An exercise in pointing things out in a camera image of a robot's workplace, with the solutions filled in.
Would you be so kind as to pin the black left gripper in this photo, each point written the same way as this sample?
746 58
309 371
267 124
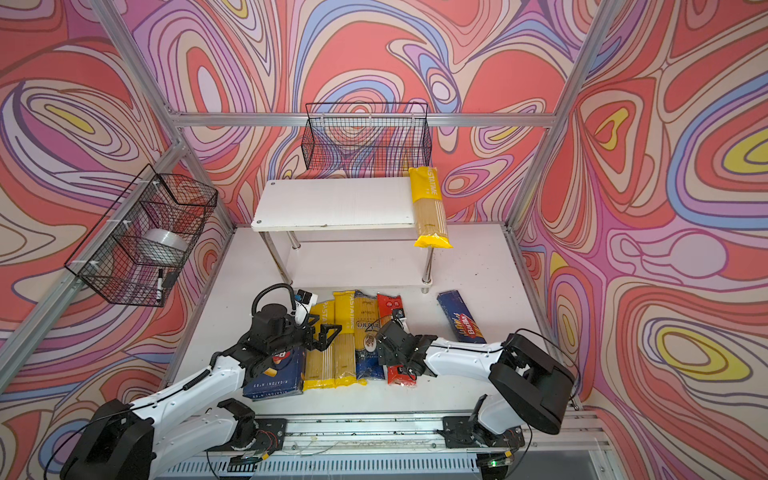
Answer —
321 343

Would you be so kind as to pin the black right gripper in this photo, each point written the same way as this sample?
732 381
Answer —
383 354

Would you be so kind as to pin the red spaghetti bag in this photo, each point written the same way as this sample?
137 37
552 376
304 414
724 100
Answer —
395 374

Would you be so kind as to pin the yellow pastatime bag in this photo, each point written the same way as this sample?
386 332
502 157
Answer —
319 365
343 345
429 212

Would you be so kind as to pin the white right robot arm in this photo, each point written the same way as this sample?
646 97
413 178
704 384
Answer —
529 386

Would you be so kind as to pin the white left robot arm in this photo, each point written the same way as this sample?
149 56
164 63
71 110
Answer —
145 438

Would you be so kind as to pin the white two-tier shelf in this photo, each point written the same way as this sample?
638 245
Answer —
344 233

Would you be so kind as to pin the blue Ankara spaghetti bag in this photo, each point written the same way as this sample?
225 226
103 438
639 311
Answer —
367 323

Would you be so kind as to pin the blue Barilla rigatoni box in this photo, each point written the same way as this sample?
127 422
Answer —
285 377

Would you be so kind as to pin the blue Barilla spaghetti box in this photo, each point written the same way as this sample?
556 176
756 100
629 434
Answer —
460 318

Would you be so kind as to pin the silver tape roll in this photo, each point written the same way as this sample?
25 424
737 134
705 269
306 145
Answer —
166 238

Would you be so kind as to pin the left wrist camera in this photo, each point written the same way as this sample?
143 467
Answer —
305 298

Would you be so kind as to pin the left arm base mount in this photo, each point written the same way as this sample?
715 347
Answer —
261 435

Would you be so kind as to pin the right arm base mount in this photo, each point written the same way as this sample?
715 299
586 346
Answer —
467 432

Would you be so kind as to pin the black wire basket back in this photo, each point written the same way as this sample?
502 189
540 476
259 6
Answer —
366 139

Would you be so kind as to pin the black wire basket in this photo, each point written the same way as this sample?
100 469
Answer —
119 265
366 139

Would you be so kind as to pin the black wire basket left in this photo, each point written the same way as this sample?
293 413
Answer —
119 265

